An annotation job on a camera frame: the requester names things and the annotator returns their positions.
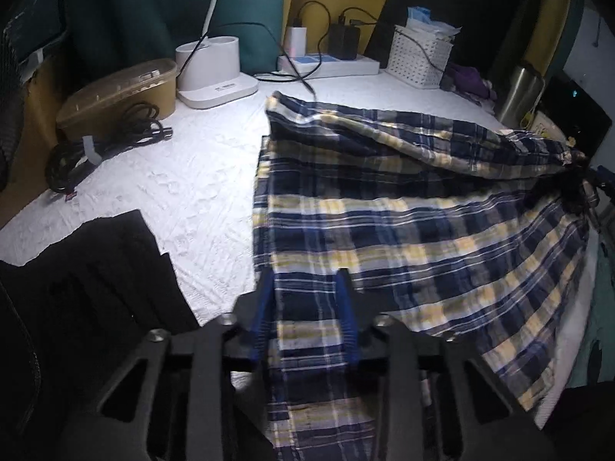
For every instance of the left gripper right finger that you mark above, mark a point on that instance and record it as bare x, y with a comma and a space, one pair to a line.
345, 298

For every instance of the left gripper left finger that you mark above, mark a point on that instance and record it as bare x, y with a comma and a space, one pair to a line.
263, 315

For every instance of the blue yellow plaid pants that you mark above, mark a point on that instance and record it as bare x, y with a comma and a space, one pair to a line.
457, 228

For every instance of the black electronic box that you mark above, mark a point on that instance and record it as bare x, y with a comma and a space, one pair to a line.
575, 113

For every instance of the white cartoon mug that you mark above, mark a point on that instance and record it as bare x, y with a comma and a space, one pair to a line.
544, 127

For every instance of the stainless steel tumbler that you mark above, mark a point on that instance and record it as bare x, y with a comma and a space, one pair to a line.
525, 89

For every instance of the purple cloth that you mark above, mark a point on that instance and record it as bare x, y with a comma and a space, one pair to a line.
467, 83

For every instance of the black folded garment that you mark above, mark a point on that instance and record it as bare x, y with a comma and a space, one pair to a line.
72, 314

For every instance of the white plastic basket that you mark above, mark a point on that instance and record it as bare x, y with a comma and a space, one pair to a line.
418, 58

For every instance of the white desk lamp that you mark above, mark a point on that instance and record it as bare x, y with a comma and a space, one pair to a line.
209, 70

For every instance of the white power strip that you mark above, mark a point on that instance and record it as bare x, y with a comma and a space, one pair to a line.
326, 66

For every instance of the brown lidded food container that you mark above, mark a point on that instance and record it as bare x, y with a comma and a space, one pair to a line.
98, 107

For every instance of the black charger adapter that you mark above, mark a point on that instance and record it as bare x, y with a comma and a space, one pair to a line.
343, 41

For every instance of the white charger adapter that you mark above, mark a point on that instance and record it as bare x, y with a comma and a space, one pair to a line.
295, 41

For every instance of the teal curtain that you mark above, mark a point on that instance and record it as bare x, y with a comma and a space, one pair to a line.
105, 36

